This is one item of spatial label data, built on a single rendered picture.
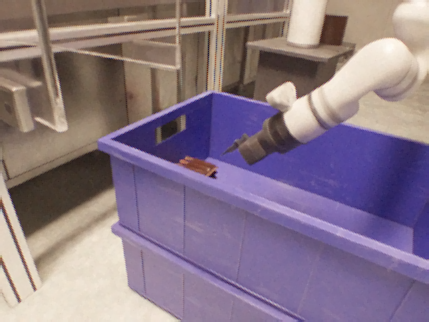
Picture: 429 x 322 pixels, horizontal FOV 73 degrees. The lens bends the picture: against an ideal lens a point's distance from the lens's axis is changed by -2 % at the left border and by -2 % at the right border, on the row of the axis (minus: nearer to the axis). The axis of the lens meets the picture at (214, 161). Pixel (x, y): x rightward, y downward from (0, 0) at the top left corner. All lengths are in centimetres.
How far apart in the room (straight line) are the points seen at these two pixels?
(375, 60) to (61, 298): 83
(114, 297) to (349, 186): 65
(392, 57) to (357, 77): 5
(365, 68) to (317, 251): 26
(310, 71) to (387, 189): 36
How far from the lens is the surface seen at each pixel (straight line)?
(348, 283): 47
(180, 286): 68
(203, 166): 73
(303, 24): 92
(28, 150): 111
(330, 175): 80
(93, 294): 87
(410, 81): 51
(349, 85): 49
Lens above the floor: 68
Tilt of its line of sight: 30 degrees down
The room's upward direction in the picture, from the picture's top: 4 degrees clockwise
